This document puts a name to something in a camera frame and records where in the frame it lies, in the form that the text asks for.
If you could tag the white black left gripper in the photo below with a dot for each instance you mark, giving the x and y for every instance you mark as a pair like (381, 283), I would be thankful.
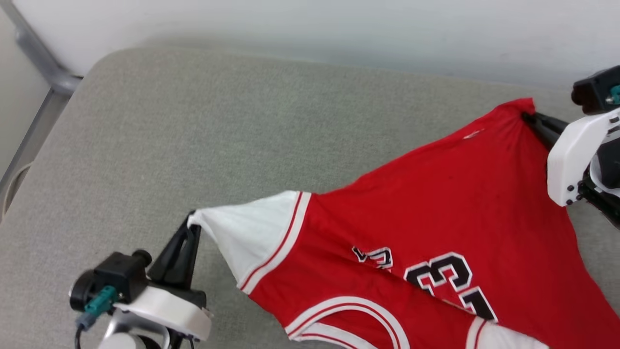
(164, 310)

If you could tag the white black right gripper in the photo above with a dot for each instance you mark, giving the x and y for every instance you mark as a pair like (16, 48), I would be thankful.
(571, 160)

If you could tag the red white basketball jersey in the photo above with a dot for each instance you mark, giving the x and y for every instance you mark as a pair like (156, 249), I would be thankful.
(460, 194)

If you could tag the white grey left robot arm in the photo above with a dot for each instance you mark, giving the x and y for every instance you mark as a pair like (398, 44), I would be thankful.
(116, 341)

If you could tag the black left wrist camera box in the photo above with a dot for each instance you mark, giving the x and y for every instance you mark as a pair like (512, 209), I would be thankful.
(121, 274)

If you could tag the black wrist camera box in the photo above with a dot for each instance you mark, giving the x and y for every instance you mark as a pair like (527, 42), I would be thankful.
(121, 274)
(593, 92)

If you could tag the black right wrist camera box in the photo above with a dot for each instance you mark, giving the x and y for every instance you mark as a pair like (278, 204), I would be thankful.
(593, 92)

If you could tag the grey metal pipe frame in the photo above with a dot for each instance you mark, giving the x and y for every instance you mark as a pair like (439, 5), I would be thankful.
(43, 63)

